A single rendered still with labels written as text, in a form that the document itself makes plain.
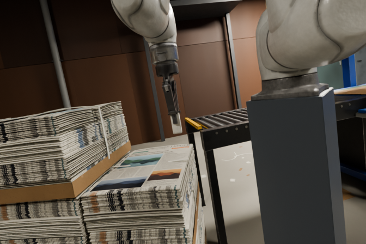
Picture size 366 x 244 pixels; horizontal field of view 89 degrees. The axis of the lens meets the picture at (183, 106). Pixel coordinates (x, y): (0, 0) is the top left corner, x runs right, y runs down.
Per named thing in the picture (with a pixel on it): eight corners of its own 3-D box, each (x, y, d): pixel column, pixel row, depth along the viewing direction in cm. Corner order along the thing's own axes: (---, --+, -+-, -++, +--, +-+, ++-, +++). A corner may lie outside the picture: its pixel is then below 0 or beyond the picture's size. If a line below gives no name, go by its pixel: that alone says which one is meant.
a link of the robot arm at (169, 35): (152, 52, 68) (138, 44, 55) (145, 7, 66) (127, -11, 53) (181, 46, 66) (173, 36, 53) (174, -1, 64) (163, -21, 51)
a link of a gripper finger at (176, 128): (178, 113, 64) (178, 113, 63) (182, 132, 64) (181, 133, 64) (170, 114, 64) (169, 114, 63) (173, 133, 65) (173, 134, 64)
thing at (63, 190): (74, 197, 49) (71, 182, 49) (-15, 206, 53) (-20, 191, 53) (106, 170, 65) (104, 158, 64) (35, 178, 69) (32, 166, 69)
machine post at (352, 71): (355, 153, 217) (345, 16, 202) (347, 151, 226) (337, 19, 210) (361, 152, 218) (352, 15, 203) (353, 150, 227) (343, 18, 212)
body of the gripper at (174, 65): (158, 66, 67) (163, 92, 68) (151, 64, 58) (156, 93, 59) (178, 62, 66) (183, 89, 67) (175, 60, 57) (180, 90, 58)
